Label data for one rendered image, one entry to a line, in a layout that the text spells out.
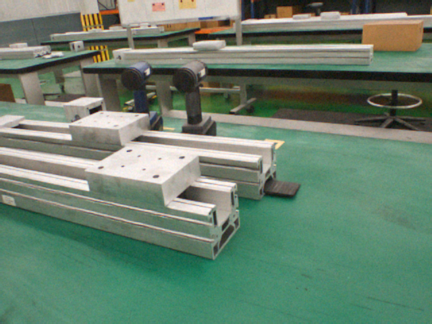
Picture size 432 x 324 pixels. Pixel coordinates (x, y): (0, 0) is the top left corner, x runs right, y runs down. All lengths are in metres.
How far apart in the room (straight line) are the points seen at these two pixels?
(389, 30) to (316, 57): 0.54
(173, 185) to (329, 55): 1.56
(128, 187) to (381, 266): 0.39
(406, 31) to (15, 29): 12.70
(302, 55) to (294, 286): 1.66
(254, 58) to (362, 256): 1.71
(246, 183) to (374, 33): 1.84
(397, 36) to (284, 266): 1.99
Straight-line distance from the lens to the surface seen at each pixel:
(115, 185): 0.63
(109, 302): 0.57
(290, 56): 2.10
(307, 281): 0.55
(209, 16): 3.76
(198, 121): 0.99
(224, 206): 0.62
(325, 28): 3.92
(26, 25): 14.22
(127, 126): 0.87
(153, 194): 0.58
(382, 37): 2.45
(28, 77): 3.66
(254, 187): 0.72
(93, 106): 1.29
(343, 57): 2.04
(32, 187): 0.82
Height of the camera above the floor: 1.15
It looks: 23 degrees down
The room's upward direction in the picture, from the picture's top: 6 degrees counter-clockwise
